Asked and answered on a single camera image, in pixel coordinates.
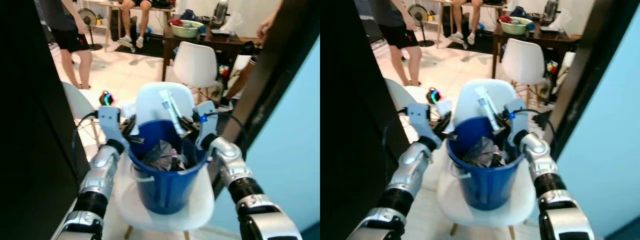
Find white toothpaste tube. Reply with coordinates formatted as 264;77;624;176
159;89;187;137
474;86;502;133

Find white chair wooden legs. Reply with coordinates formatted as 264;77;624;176
501;38;548;108
171;41;219;103
114;81;216;240
385;78;426;131
436;78;536;240
61;81;101;146

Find crumpled dark wrapper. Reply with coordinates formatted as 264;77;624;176
462;136;511;168
142;140;193;172

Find blue plastic bucket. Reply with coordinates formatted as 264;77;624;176
446;116;526;211
127;119;210;216

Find dark wooden table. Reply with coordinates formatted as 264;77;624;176
161;20;261;83
491;20;581;81

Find green plastic basin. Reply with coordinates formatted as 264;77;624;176
499;16;535;36
170;19;205;39

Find seated person bare legs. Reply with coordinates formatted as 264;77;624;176
448;0;483;46
116;0;153;49

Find person in black shorts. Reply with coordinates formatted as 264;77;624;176
37;0;94;90
367;0;423;87

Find black standing fan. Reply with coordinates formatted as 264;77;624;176
407;4;435;48
77;7;103;52

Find silver kettle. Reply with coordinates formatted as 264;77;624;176
212;0;231;27
542;0;560;23

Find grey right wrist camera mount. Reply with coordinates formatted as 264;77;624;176
192;100;218;150
502;97;531;146

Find person behind door frame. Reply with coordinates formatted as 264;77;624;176
225;12;277;108

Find dark door frame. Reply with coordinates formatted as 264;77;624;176
542;0;640;161
212;0;320;198

